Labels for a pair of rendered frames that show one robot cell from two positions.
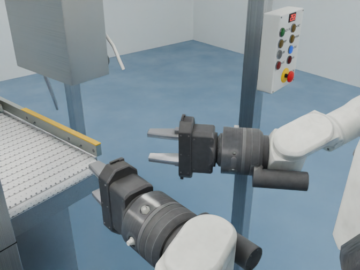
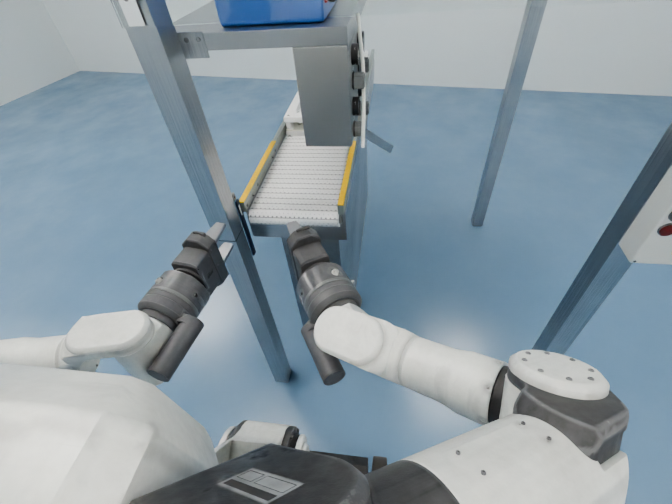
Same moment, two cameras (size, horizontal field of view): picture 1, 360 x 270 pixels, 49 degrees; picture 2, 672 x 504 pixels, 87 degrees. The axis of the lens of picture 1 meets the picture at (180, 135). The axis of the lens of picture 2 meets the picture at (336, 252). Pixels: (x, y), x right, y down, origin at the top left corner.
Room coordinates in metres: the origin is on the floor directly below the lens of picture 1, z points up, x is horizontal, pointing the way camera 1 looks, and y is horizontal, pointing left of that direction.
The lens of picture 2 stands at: (0.49, -0.44, 1.48)
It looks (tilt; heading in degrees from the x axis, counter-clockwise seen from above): 45 degrees down; 62
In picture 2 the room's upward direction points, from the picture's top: 6 degrees counter-clockwise
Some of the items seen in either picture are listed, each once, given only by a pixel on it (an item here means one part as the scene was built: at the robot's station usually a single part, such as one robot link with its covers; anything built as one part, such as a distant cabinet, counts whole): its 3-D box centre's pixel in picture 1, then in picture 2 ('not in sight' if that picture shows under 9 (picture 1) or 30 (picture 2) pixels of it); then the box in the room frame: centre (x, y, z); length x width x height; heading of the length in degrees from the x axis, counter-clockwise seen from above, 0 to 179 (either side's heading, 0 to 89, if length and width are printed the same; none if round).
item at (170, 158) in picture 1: (164, 159); not in sight; (0.66, 0.03, 0.99); 0.06 x 0.03 x 0.02; 82
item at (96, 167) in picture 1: (103, 169); (212, 232); (0.53, 0.12, 1.06); 0.06 x 0.03 x 0.02; 42
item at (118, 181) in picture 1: (137, 212); (190, 279); (0.46, 0.06, 1.02); 0.12 x 0.10 x 0.13; 42
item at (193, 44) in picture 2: not in sight; (193, 45); (0.64, 0.35, 1.31); 0.05 x 0.01 x 0.04; 140
